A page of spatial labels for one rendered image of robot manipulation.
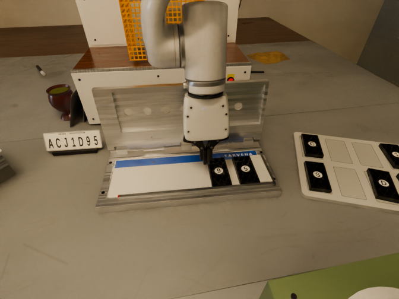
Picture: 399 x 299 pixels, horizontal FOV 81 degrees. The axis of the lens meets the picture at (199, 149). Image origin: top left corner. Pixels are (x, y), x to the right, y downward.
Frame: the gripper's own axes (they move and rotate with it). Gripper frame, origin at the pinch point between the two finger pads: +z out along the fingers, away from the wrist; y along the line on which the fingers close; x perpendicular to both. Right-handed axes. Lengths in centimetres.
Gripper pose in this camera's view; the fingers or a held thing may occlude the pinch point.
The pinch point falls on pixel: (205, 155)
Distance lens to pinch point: 57.0
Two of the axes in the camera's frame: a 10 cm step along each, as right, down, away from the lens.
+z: 0.2, 8.8, 4.8
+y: 9.9, -0.7, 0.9
